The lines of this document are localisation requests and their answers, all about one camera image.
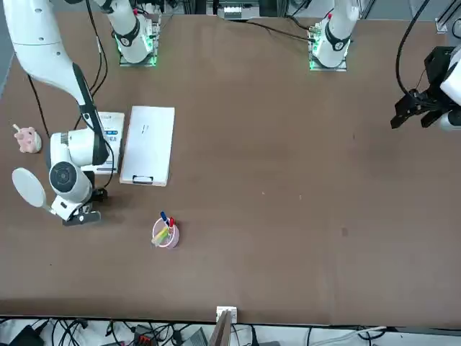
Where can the aluminium corner bracket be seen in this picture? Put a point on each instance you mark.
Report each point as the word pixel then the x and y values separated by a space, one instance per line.
pixel 442 25

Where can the white and blue book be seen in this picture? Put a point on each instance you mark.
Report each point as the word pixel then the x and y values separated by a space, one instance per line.
pixel 116 124

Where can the brown wooden board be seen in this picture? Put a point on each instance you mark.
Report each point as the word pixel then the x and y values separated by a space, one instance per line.
pixel 220 329

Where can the white power strip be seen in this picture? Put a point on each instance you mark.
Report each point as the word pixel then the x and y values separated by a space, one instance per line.
pixel 232 13

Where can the black box under table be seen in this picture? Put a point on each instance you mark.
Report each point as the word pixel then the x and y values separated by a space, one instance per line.
pixel 23 335

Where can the red marker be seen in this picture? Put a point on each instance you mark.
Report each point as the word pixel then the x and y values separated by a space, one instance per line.
pixel 171 222

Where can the white foldable desk lamp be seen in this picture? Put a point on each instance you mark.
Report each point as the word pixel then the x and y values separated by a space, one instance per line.
pixel 29 187

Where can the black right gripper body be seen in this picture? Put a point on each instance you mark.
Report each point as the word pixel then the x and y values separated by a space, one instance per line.
pixel 99 194

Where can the clear pink pen cup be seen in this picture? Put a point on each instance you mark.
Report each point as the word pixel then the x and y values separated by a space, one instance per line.
pixel 172 239

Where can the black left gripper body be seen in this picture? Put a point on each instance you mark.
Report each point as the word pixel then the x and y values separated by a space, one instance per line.
pixel 437 66

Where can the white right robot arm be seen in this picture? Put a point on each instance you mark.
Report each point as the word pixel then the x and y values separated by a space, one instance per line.
pixel 39 43

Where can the yellow green highlighter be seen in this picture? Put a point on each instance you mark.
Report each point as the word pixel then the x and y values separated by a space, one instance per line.
pixel 161 236

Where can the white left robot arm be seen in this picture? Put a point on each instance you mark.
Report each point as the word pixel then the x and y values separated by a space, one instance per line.
pixel 336 30

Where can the white table edge bracket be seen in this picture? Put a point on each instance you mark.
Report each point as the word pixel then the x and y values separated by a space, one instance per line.
pixel 232 311

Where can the pink plush toy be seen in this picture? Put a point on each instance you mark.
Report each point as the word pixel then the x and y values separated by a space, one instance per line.
pixel 28 141

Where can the red and black power strip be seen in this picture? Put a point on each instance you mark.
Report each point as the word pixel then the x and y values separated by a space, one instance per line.
pixel 144 337

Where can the white clipboard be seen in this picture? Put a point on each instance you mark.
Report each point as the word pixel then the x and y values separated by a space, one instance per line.
pixel 149 144

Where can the blue marker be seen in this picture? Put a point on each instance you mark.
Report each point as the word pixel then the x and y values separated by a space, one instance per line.
pixel 164 217

